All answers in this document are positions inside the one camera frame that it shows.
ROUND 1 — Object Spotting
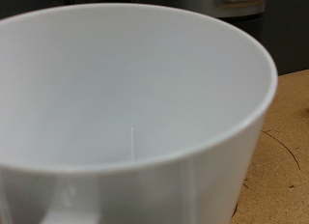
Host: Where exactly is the white mug with green tape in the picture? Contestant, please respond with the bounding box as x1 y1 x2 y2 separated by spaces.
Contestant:
0 2 279 224

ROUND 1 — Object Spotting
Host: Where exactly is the black pod coffee machine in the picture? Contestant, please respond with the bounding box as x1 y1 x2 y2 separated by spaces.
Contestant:
0 0 309 76

